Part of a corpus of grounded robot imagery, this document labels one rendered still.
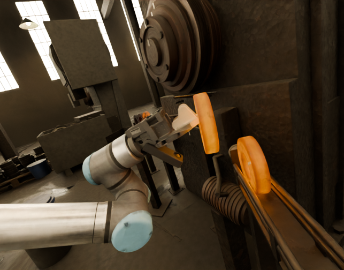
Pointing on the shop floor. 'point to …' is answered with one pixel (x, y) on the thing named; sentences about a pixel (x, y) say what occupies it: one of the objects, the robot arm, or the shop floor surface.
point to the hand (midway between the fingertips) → (203, 116)
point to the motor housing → (229, 222)
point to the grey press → (86, 68)
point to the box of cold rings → (74, 142)
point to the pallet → (16, 170)
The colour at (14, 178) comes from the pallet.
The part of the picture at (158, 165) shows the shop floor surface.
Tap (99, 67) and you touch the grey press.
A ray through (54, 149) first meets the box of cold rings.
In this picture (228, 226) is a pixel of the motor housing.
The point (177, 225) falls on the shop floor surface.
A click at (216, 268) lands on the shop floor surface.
